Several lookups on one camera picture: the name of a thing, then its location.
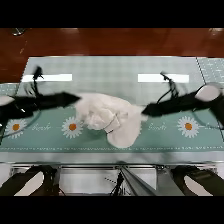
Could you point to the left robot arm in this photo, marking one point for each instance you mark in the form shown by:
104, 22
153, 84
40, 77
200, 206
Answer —
53, 100

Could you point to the silver frame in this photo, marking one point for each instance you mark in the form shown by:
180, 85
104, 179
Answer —
140, 186

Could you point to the white shirt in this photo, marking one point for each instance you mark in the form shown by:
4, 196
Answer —
100, 113

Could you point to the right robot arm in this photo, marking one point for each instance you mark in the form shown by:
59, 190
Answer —
173, 103

